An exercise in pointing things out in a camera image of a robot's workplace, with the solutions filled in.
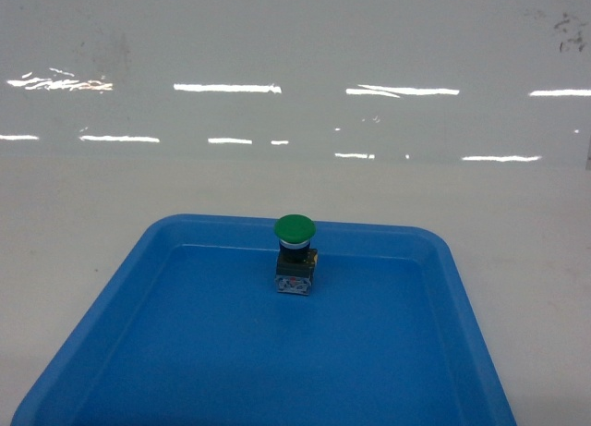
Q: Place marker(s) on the green mushroom push button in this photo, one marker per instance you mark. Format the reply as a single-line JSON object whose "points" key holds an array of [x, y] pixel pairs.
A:
{"points": [[296, 261]]}

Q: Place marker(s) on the blue plastic tray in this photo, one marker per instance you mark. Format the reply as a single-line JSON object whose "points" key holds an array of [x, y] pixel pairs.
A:
{"points": [[191, 330]]}

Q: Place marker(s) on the white whiteboard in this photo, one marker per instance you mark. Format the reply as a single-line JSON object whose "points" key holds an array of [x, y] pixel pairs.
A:
{"points": [[361, 81]]}

